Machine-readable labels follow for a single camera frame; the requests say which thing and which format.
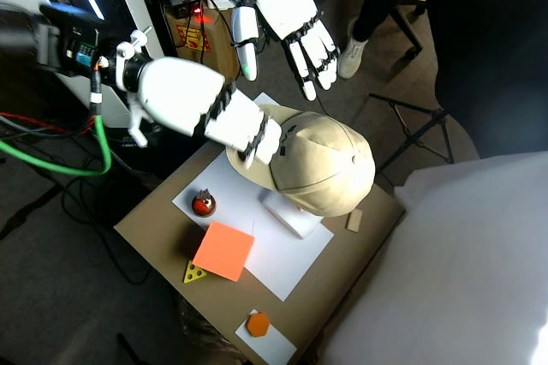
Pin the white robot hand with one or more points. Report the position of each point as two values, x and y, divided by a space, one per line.
284 5
180 95

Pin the beige baseball cap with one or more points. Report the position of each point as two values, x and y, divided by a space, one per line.
321 168

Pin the white mannequin head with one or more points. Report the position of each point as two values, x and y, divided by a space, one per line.
295 219

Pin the brown cardboard box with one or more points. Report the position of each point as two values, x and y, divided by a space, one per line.
214 35

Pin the person's foot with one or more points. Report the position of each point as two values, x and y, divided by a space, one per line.
352 54

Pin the large white paper sheet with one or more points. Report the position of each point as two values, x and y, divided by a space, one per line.
222 193

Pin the red round toy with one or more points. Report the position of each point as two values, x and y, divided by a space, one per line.
203 205

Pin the orange rectangular block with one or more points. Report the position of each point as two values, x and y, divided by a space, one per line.
222 251

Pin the black tripod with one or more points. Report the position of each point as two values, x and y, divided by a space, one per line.
411 129

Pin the yellow triangle block with holes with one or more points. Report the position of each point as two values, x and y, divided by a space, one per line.
193 274

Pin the small wooden block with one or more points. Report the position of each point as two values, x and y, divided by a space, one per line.
354 220

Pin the orange hexagon block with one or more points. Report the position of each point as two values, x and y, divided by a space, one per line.
258 324

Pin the small white paper sheet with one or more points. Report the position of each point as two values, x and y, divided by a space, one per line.
274 345

